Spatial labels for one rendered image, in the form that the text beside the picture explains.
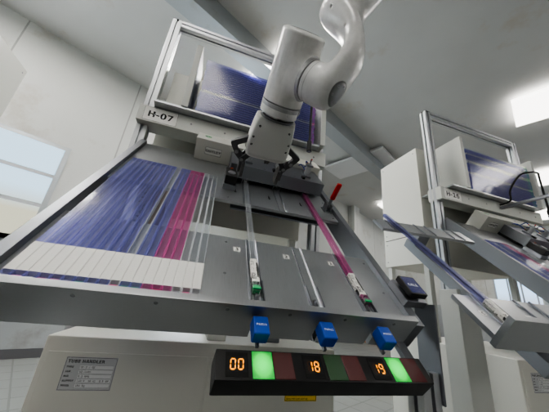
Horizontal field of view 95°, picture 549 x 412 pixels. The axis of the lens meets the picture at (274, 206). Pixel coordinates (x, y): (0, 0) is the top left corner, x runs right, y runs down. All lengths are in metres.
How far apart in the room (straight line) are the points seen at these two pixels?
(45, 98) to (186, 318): 3.71
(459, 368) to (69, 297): 0.84
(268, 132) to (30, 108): 3.51
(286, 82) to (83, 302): 0.47
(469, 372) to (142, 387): 0.77
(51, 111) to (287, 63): 3.56
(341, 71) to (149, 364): 0.73
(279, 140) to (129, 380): 0.63
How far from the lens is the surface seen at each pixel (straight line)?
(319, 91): 0.49
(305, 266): 0.56
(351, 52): 0.52
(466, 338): 0.86
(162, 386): 0.75
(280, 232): 1.14
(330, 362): 0.44
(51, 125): 3.86
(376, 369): 0.48
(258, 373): 0.39
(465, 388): 0.88
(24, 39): 4.33
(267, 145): 0.58
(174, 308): 0.41
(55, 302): 0.45
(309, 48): 0.53
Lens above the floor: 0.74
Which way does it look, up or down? 20 degrees up
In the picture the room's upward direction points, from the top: 6 degrees clockwise
